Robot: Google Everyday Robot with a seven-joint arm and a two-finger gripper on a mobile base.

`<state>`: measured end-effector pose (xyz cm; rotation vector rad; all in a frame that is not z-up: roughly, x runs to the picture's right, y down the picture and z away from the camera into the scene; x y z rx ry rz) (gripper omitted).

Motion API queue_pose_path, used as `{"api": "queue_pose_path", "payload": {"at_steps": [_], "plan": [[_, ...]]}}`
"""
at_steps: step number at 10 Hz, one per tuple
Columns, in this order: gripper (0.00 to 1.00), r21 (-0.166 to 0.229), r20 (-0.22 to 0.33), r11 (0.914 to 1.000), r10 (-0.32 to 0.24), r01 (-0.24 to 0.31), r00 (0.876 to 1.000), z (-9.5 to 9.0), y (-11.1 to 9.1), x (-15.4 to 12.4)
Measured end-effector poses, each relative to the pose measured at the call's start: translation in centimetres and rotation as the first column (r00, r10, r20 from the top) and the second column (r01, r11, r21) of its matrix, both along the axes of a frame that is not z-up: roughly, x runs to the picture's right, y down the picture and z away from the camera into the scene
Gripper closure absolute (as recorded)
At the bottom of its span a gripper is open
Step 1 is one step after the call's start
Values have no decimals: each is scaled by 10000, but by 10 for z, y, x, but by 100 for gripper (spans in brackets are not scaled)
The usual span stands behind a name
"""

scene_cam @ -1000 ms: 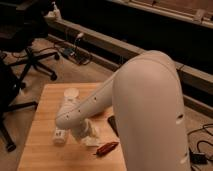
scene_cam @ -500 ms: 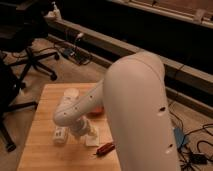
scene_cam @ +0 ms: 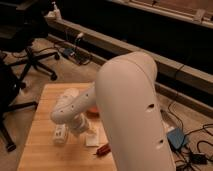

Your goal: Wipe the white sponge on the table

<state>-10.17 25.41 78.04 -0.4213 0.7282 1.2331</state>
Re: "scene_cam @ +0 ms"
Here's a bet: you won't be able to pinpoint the black floor cables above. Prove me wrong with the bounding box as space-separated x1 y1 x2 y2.
159 96 213 171

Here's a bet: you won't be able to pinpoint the white plastic bottle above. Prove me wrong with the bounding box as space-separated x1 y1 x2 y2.
53 124 68 145

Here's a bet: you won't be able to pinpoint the red bowl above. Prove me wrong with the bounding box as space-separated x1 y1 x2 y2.
86 107 99 117

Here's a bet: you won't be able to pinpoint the black office chair left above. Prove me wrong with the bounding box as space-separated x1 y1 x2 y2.
0 58 38 152

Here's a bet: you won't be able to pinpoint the white spray bottle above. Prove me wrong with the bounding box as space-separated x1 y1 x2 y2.
52 1 62 20

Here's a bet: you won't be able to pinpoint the blue power box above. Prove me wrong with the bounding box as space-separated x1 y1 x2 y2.
167 128 189 151

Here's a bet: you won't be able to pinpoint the white sponge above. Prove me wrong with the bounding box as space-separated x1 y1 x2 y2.
86 133 99 147

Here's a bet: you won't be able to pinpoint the black office chair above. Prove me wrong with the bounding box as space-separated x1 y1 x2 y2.
0 58 38 152
0 0 60 80

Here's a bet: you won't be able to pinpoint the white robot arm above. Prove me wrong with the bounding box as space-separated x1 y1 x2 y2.
51 51 176 171

